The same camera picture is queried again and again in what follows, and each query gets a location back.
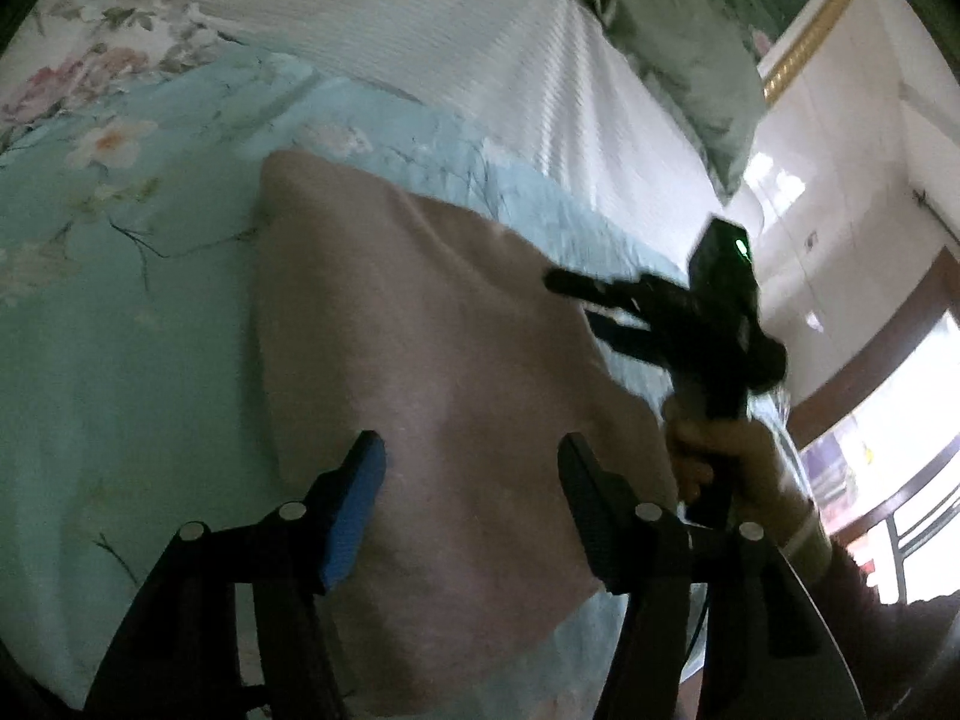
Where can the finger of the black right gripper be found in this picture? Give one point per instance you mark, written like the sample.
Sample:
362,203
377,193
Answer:
646,344
616,293

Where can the teal floral bed sheet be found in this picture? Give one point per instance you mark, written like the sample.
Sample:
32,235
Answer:
137,450

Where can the mauve knit garment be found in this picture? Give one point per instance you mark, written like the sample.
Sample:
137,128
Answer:
381,310

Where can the right hand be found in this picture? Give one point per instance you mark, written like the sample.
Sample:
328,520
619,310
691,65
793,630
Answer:
742,457

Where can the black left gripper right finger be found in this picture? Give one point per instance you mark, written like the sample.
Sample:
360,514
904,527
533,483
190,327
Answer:
643,552

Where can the green floral pillow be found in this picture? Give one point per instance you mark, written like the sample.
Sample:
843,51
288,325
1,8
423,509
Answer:
691,58

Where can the pink floral quilt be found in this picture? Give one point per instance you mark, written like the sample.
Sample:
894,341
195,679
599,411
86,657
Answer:
66,54

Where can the brown wooden window frame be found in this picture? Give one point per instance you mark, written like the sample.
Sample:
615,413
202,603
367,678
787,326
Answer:
935,295

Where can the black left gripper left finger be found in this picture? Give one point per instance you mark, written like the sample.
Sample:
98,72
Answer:
306,549

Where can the white striped blanket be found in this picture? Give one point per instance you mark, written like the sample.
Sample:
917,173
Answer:
537,76

